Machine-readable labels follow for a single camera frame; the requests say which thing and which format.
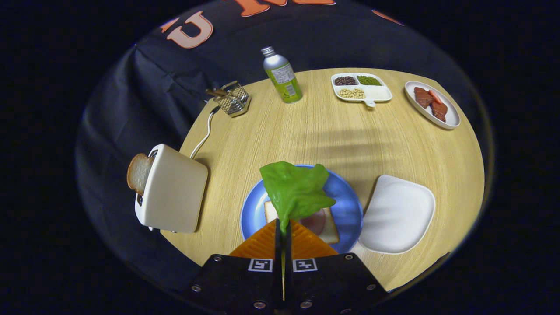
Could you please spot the pink ham slice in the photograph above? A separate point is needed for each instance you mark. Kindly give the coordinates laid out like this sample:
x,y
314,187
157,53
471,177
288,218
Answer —
x,y
316,223

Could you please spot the white toaster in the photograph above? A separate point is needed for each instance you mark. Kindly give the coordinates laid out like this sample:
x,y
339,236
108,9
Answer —
x,y
175,192

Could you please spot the silver bottle with green label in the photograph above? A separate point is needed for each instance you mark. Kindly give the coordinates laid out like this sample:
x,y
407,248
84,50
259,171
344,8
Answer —
x,y
284,83

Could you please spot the green lettuce leaf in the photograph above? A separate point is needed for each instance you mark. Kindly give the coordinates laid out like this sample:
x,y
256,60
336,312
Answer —
x,y
297,192

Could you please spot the dark red meat slice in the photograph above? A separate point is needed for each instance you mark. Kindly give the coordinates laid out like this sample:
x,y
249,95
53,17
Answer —
x,y
439,111
423,98

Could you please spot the toasted bread slice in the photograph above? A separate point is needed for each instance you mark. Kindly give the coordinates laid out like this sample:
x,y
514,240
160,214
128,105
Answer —
x,y
139,173

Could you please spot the white oval plate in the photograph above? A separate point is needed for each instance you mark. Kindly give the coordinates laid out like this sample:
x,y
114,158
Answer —
x,y
453,118

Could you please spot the pile of red beans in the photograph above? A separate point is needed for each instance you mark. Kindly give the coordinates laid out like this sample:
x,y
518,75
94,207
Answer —
x,y
345,81

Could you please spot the white square plate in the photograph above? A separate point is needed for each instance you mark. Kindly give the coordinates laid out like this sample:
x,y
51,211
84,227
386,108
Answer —
x,y
396,214

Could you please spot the pink sausage piece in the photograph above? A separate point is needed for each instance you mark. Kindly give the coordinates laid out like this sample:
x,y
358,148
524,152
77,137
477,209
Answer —
x,y
435,96

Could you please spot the white divided tray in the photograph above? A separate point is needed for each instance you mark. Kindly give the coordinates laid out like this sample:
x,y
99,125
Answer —
x,y
378,92

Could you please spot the pile of yellow soybeans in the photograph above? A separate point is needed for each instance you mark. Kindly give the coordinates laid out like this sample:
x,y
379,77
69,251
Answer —
x,y
351,93

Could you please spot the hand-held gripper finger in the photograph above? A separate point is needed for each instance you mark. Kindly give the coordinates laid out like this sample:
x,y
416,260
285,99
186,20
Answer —
x,y
288,284
278,284

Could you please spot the blue round plate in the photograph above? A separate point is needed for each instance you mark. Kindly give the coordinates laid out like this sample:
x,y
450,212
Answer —
x,y
345,205

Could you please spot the white bread slice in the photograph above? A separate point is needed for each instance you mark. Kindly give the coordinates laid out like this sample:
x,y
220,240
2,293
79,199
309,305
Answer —
x,y
331,232

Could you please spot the brown wooden sticks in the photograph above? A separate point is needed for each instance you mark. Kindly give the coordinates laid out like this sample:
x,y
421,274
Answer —
x,y
215,92

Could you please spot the pile of green beans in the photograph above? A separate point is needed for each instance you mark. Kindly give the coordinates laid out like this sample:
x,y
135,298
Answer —
x,y
369,80

